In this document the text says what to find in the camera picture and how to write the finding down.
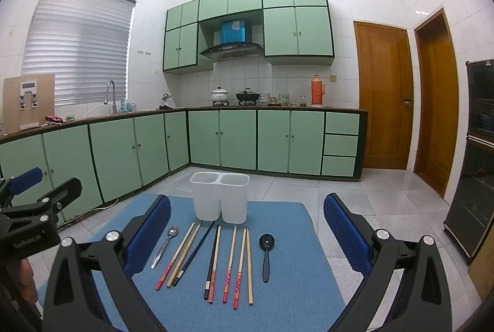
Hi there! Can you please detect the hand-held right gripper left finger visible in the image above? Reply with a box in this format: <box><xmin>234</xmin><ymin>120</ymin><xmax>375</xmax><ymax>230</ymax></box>
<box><xmin>44</xmin><ymin>195</ymin><xmax>172</xmax><ymax>332</ymax></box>

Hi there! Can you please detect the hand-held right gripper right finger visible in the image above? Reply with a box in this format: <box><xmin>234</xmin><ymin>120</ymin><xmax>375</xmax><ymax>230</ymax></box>
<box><xmin>323</xmin><ymin>193</ymin><xmax>452</xmax><ymax>332</ymax></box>

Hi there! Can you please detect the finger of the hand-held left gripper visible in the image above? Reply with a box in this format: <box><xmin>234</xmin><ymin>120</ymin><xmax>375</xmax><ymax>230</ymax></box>
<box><xmin>0</xmin><ymin>178</ymin><xmax>83</xmax><ymax>228</ymax></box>
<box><xmin>0</xmin><ymin>167</ymin><xmax>44</xmax><ymax>207</ymax></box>

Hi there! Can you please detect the red-patterned bamboo chopstick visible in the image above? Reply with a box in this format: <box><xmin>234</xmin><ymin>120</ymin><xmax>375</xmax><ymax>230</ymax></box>
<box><xmin>156</xmin><ymin>223</ymin><xmax>195</xmax><ymax>291</ymax></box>
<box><xmin>232</xmin><ymin>228</ymin><xmax>247</xmax><ymax>310</ymax></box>
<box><xmin>209</xmin><ymin>226</ymin><xmax>222</xmax><ymax>304</ymax></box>
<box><xmin>223</xmin><ymin>226</ymin><xmax>237</xmax><ymax>304</ymax></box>

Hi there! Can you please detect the plain bamboo chopstick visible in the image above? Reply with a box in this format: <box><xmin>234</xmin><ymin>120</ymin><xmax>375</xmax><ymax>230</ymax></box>
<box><xmin>246</xmin><ymin>228</ymin><xmax>254</xmax><ymax>305</ymax></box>
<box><xmin>167</xmin><ymin>224</ymin><xmax>202</xmax><ymax>288</ymax></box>

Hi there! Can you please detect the white two-compartment utensil holder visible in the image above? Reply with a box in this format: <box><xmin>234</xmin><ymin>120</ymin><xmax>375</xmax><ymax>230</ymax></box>
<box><xmin>189</xmin><ymin>172</ymin><xmax>249</xmax><ymax>223</ymax></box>

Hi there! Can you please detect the person's left hand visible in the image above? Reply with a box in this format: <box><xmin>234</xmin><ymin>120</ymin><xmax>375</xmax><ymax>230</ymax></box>
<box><xmin>20</xmin><ymin>261</ymin><xmax>40</xmax><ymax>305</ymax></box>

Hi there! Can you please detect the metal spoon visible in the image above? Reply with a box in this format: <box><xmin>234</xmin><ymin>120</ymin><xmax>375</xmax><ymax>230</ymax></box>
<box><xmin>151</xmin><ymin>226</ymin><xmax>179</xmax><ymax>270</ymax></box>

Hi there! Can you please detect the black chopstick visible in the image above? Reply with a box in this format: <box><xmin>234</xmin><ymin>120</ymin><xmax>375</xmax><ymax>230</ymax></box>
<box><xmin>204</xmin><ymin>225</ymin><xmax>220</xmax><ymax>300</ymax></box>
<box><xmin>173</xmin><ymin>221</ymin><xmax>216</xmax><ymax>287</ymax></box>

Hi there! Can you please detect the green base cabinet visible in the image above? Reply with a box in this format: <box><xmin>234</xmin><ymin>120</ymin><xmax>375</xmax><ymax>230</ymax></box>
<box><xmin>0</xmin><ymin>109</ymin><xmax>190</xmax><ymax>232</ymax></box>
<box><xmin>187</xmin><ymin>107</ymin><xmax>368</xmax><ymax>179</ymax></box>

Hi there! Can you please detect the green cabinet drawer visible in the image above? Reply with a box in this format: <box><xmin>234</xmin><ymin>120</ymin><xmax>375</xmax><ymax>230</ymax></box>
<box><xmin>322</xmin><ymin>156</ymin><xmax>357</xmax><ymax>177</ymax></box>
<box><xmin>324</xmin><ymin>135</ymin><xmax>359</xmax><ymax>157</ymax></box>
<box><xmin>325</xmin><ymin>112</ymin><xmax>360</xmax><ymax>135</ymax></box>

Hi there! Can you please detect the blue table mat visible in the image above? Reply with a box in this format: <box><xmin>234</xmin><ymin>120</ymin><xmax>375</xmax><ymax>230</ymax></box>
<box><xmin>39</xmin><ymin>194</ymin><xmax>346</xmax><ymax>332</ymax></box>

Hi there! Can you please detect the black spoon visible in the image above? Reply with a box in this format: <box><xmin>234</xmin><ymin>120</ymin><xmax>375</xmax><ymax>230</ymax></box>
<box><xmin>258</xmin><ymin>234</ymin><xmax>275</xmax><ymax>283</ymax></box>

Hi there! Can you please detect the metal kitchen faucet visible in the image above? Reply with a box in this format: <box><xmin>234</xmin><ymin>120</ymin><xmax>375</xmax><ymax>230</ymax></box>
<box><xmin>105</xmin><ymin>80</ymin><xmax>117</xmax><ymax>114</ymax></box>

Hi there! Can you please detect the wooden door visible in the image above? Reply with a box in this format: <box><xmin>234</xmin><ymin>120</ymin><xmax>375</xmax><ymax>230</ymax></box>
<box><xmin>414</xmin><ymin>7</ymin><xmax>460</xmax><ymax>198</ymax></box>
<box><xmin>354</xmin><ymin>20</ymin><xmax>414</xmax><ymax>171</ymax></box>

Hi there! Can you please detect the orange thermos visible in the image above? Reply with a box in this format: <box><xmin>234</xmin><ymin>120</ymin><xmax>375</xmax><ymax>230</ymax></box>
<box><xmin>311</xmin><ymin>75</ymin><xmax>326</xmax><ymax>108</ymax></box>

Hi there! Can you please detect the white window blind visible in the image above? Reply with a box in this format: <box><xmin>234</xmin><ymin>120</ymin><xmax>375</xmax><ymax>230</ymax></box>
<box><xmin>21</xmin><ymin>0</ymin><xmax>136</xmax><ymax>105</ymax></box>

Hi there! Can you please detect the black glass-door cabinet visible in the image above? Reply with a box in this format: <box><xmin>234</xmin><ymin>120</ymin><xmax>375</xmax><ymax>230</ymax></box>
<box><xmin>443</xmin><ymin>60</ymin><xmax>494</xmax><ymax>264</ymax></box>

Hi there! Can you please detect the black wok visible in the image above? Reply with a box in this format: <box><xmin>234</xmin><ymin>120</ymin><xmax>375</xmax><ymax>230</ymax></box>
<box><xmin>236</xmin><ymin>88</ymin><xmax>262</xmax><ymax>102</ymax></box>

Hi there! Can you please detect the white power cable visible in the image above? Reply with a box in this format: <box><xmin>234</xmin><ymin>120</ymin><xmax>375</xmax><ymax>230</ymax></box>
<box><xmin>58</xmin><ymin>196</ymin><xmax>119</xmax><ymax>228</ymax></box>

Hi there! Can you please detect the green wall cabinet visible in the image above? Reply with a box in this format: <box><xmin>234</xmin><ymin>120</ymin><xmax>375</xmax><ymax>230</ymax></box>
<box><xmin>163</xmin><ymin>0</ymin><xmax>215</xmax><ymax>75</ymax></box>
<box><xmin>262</xmin><ymin>0</ymin><xmax>336</xmax><ymax>66</ymax></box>
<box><xmin>198</xmin><ymin>0</ymin><xmax>264</xmax><ymax>23</ymax></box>

